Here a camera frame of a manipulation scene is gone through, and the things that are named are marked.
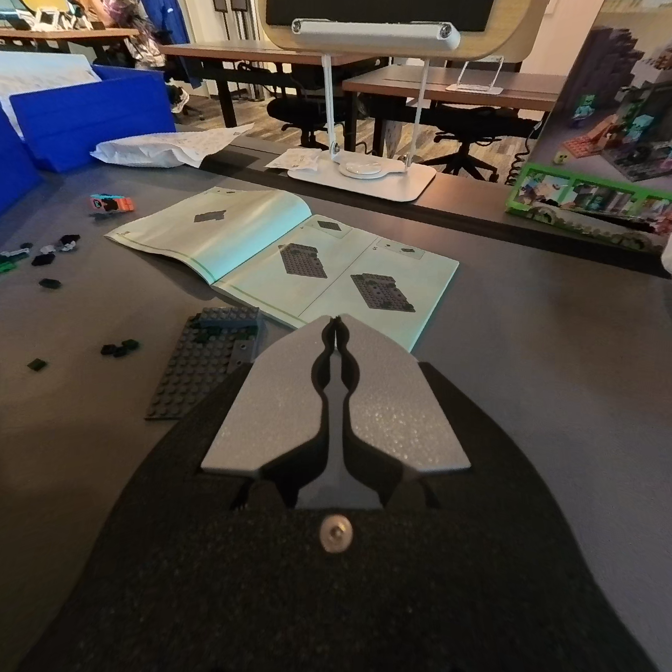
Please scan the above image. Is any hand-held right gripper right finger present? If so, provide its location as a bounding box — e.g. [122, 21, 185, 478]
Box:
[335, 313, 471, 509]

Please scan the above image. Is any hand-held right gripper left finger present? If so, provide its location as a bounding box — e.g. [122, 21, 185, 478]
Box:
[201, 314, 337, 509]

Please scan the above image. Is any blue plastic bin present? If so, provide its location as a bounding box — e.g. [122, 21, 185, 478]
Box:
[0, 111, 44, 215]
[9, 65, 177, 173]

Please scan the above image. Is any grey desk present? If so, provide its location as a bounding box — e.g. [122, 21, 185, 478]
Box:
[0, 134, 672, 672]

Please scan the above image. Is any white desk lamp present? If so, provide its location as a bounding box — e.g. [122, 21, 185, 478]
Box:
[286, 18, 462, 202]

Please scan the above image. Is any dark grey brick baseplate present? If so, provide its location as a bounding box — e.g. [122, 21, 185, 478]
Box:
[144, 307, 266, 421]

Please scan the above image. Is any blue grey plate brick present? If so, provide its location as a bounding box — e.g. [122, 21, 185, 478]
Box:
[197, 307, 262, 330]

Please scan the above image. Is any open instruction booklet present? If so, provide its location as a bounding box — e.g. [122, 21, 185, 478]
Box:
[104, 186, 461, 354]

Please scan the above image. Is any small white paper slip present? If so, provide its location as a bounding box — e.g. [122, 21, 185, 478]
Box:
[264, 148, 321, 172]

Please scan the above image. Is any orange teal brick figure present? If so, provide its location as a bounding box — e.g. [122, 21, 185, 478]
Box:
[89, 194, 137, 216]

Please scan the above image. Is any crumpled white paper bag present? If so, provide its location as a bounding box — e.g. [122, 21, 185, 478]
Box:
[90, 123, 256, 169]

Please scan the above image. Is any black office chair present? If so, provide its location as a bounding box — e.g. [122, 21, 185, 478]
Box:
[267, 96, 329, 151]
[420, 102, 541, 182]

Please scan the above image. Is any brown wooden table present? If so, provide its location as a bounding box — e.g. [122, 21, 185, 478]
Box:
[157, 41, 392, 129]
[0, 27, 141, 69]
[342, 65, 569, 153]

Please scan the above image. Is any clear acrylic stand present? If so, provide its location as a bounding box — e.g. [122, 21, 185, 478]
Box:
[446, 55, 505, 96]

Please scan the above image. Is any toy brick set box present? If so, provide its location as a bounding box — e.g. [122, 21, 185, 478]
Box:
[505, 0, 672, 256]

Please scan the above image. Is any wooden framed dark screen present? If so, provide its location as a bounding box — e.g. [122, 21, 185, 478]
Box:
[260, 0, 550, 61]

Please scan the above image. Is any blue garment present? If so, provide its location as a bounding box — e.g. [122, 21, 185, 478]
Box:
[141, 0, 191, 90]

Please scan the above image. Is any printed jacket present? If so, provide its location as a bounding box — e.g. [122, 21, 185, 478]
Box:
[102, 0, 174, 69]

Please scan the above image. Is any coiled cable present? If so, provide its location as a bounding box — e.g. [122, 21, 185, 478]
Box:
[505, 118, 543, 186]

